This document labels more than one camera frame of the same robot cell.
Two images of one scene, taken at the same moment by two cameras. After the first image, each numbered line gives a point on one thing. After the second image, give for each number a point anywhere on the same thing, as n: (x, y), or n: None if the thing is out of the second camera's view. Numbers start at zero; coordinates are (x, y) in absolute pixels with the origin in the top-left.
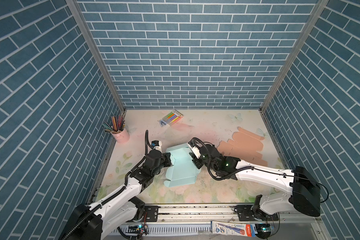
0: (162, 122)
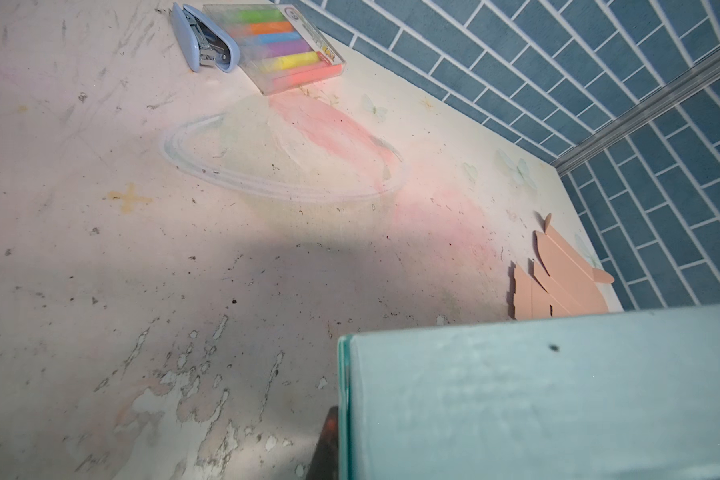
0: (203, 42)
